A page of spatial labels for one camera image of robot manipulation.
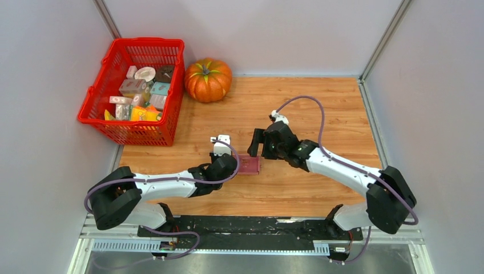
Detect teal small box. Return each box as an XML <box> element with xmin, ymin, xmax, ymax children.
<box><xmin>150</xmin><ymin>82</ymin><xmax>171</xmax><ymax>96</ymax></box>

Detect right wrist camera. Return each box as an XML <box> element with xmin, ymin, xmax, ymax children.
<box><xmin>269</xmin><ymin>110</ymin><xmax>289</xmax><ymax>125</ymax></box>

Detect pink white small box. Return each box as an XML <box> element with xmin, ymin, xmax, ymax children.
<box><xmin>109</xmin><ymin>96</ymin><xmax>132</xmax><ymax>104</ymax></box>

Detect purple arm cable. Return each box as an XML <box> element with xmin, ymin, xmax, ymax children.
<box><xmin>83</xmin><ymin>138</ymin><xmax>241</xmax><ymax>261</ymax></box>
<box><xmin>275</xmin><ymin>95</ymin><xmax>420</xmax><ymax>265</ymax></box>

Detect orange pumpkin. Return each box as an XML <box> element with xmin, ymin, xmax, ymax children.
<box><xmin>184</xmin><ymin>58</ymin><xmax>233</xmax><ymax>103</ymax></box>

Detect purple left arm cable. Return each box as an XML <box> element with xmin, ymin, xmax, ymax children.
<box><xmin>83</xmin><ymin>138</ymin><xmax>241</xmax><ymax>261</ymax></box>

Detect brown round item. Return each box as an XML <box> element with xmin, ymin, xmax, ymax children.
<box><xmin>155</xmin><ymin>65</ymin><xmax>175</xmax><ymax>83</ymax></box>

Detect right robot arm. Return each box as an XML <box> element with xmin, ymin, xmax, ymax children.
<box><xmin>247</xmin><ymin>122</ymin><xmax>416</xmax><ymax>239</ymax></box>

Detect grey pink carton box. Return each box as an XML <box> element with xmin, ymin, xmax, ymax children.
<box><xmin>119</xmin><ymin>79</ymin><xmax>148</xmax><ymax>98</ymax></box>

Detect yellow orange snack pack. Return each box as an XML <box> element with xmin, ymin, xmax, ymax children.
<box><xmin>130</xmin><ymin>106</ymin><xmax>163</xmax><ymax>122</ymax></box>

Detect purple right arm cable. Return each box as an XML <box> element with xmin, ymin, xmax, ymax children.
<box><xmin>275</xmin><ymin>95</ymin><xmax>420</xmax><ymax>265</ymax></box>

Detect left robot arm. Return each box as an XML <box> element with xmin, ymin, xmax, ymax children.
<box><xmin>84</xmin><ymin>154</ymin><xmax>239</xmax><ymax>237</ymax></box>

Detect pale pink box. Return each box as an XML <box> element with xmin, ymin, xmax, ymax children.
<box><xmin>149</xmin><ymin>94</ymin><xmax>167</xmax><ymax>111</ymax></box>

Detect red plastic shopping basket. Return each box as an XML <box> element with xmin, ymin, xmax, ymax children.
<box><xmin>78</xmin><ymin>37</ymin><xmax>185</xmax><ymax>146</ymax></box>

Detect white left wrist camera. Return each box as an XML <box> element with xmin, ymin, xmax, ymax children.
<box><xmin>210</xmin><ymin>134</ymin><xmax>232</xmax><ymax>156</ymax></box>

